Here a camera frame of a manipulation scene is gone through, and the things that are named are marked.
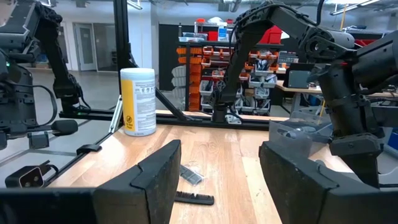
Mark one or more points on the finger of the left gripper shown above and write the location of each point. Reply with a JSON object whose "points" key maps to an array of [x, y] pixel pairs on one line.
{"points": [[360, 165]]}

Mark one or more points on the white yellow wipes canister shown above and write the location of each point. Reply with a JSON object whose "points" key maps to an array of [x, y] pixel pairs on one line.
{"points": [[140, 102]]}

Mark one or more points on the light grey plastic bin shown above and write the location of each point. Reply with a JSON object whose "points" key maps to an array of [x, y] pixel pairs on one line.
{"points": [[390, 177]]}

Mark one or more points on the grey glass door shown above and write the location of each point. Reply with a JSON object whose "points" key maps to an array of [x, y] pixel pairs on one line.
{"points": [[85, 46]]}

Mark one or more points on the black comb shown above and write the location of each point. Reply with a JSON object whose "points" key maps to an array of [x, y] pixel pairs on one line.
{"points": [[191, 175], [194, 198]]}

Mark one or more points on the dark translucent plastic bin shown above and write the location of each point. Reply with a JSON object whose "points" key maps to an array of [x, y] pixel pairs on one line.
{"points": [[280, 141]]}

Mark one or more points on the wooden background table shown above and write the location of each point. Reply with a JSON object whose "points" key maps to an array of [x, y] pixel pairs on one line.
{"points": [[311, 90]]}

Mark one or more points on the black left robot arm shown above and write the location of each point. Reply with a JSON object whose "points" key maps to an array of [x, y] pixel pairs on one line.
{"points": [[242, 62]]}

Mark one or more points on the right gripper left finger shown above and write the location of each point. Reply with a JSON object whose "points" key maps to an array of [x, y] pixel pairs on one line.
{"points": [[140, 202]]}

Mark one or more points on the dark grey monitor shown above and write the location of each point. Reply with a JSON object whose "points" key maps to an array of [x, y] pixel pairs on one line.
{"points": [[298, 77]]}

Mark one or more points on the black depth camera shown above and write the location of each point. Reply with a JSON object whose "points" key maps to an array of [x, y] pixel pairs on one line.
{"points": [[26, 177]]}

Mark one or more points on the dark grey oval razor case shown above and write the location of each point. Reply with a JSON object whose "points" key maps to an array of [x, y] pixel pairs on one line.
{"points": [[306, 128], [289, 133]]}

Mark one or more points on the shelf with orange storage bins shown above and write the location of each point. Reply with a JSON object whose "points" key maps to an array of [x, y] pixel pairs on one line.
{"points": [[196, 77]]}

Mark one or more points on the black aluminium table frame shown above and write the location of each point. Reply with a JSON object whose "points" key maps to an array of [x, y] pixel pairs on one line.
{"points": [[186, 119]]}

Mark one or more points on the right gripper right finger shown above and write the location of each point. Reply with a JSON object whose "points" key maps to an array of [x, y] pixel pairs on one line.
{"points": [[304, 199]]}

